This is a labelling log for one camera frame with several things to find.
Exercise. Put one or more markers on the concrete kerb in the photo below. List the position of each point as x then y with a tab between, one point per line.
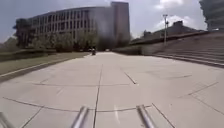
30	69

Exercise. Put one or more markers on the small dark vehicle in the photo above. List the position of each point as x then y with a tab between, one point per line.
93	51

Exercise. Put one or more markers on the lamp pole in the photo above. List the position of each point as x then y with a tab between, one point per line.
165	28

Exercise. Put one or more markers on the row of trees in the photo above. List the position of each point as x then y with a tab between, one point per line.
50	40

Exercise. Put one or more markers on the pale concrete slab plaza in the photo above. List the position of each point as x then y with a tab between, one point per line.
110	70

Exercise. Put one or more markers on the low hedge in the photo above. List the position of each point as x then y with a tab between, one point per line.
23	53

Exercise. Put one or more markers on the wide concrete steps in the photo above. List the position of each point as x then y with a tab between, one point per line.
196	48

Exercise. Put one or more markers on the low dark-roofed building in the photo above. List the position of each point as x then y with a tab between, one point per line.
173	30

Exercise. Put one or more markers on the tall building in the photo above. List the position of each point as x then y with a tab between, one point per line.
213	13

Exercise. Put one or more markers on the large curved grey building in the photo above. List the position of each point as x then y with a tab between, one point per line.
80	21

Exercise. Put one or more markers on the grass strip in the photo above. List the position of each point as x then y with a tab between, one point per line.
30	61

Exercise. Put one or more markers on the robot's own part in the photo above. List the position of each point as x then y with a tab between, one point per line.
146	116
80	117

